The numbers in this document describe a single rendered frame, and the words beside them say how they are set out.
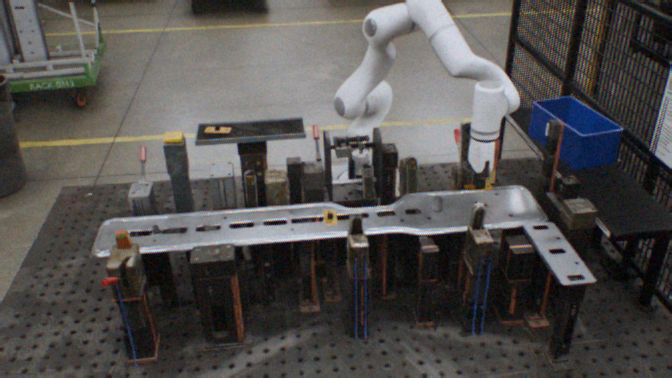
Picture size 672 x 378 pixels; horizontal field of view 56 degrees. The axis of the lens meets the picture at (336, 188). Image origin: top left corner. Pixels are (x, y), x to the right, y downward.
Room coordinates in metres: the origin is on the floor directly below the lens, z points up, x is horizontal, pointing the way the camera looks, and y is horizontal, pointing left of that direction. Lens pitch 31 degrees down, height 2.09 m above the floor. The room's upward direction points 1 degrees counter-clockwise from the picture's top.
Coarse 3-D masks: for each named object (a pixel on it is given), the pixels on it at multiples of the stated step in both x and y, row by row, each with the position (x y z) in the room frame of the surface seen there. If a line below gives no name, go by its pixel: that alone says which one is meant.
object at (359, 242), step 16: (352, 240) 1.46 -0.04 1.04; (352, 256) 1.44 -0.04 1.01; (368, 256) 1.44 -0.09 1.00; (352, 272) 1.44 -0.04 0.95; (368, 272) 1.44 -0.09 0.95; (352, 288) 1.45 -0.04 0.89; (352, 304) 1.45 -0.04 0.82; (352, 320) 1.44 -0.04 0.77; (368, 320) 1.45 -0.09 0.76; (352, 336) 1.43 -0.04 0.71; (368, 336) 1.44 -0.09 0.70
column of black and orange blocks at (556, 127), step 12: (552, 120) 1.91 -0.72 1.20; (552, 132) 1.88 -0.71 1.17; (552, 144) 1.87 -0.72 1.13; (552, 156) 1.88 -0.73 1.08; (552, 168) 1.87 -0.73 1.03; (552, 180) 1.87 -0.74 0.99; (540, 192) 1.89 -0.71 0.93; (540, 204) 1.87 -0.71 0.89; (540, 228) 1.87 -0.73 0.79; (528, 240) 1.91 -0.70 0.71
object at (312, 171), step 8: (304, 168) 1.83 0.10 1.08; (312, 168) 1.83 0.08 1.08; (320, 168) 1.83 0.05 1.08; (304, 176) 1.82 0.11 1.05; (312, 176) 1.80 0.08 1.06; (320, 176) 1.80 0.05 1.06; (304, 184) 1.83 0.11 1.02; (312, 184) 1.80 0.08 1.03; (320, 184) 1.80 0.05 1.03; (304, 192) 1.81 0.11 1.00; (312, 192) 1.80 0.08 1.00; (320, 192) 1.80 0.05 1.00; (312, 200) 1.80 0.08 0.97; (320, 200) 1.80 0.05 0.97; (320, 240) 1.81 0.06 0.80; (320, 248) 1.81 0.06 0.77; (320, 256) 1.81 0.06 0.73; (320, 264) 1.80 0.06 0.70
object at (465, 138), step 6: (462, 126) 1.85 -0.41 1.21; (468, 126) 1.83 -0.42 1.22; (462, 132) 1.85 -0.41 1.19; (468, 132) 1.82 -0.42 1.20; (462, 138) 1.84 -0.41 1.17; (468, 138) 1.85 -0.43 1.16; (462, 144) 1.84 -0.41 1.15; (468, 144) 1.85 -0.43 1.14; (462, 150) 1.84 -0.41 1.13; (468, 150) 1.85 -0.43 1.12; (462, 156) 1.83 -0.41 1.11; (462, 162) 1.83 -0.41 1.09; (468, 162) 1.84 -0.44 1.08; (468, 168) 1.83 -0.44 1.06
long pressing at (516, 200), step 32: (448, 192) 1.78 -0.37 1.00; (480, 192) 1.78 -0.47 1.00; (512, 192) 1.78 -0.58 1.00; (128, 224) 1.63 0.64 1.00; (160, 224) 1.63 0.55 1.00; (192, 224) 1.63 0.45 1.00; (224, 224) 1.62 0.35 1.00; (256, 224) 1.62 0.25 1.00; (288, 224) 1.62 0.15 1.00; (320, 224) 1.61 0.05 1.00; (384, 224) 1.61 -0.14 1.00; (416, 224) 1.60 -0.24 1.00; (448, 224) 1.60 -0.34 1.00; (512, 224) 1.60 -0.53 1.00; (96, 256) 1.49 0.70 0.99
